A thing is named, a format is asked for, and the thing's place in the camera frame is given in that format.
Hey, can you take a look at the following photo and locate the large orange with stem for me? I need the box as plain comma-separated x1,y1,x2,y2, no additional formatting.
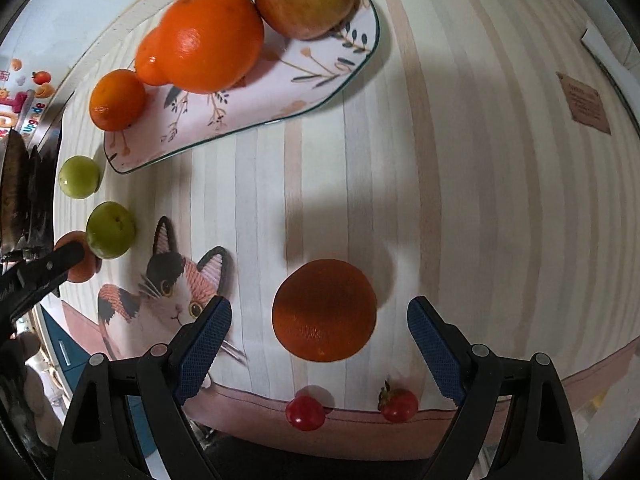
159,0,265,95

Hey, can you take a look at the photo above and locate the floral oval plate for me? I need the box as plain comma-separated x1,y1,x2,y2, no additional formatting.
103,0,379,176

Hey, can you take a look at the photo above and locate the red cherry tomato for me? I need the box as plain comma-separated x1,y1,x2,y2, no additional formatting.
285,395,327,432
377,381,419,423

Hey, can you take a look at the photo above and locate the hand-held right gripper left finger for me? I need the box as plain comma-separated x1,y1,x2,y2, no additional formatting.
53,295,233,480

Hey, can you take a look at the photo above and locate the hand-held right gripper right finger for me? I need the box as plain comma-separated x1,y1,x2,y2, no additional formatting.
406,296,585,480

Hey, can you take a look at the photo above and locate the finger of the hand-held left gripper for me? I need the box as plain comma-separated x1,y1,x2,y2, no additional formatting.
0,241,86,328

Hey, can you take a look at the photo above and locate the medium orange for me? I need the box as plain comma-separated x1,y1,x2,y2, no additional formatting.
89,69,147,130

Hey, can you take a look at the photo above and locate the striped cat tablecloth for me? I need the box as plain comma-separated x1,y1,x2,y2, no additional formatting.
52,0,640,451

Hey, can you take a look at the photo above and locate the small orange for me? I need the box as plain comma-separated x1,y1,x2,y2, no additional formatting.
134,27,173,86

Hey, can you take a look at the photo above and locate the brown paper label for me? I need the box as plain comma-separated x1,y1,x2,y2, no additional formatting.
556,72,612,135

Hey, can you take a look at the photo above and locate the right red cherry tomato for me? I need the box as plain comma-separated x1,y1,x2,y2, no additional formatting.
377,381,419,423

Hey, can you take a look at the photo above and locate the orange persimmon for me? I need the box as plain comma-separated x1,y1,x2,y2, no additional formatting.
53,231,103,283

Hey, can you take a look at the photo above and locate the green plum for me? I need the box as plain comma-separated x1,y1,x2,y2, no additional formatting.
58,155,101,200
85,201,136,260

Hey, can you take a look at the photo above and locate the dark orange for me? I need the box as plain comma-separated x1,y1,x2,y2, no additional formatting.
271,259,378,362

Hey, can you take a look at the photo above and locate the colourful printed box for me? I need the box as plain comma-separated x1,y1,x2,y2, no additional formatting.
0,57,56,143

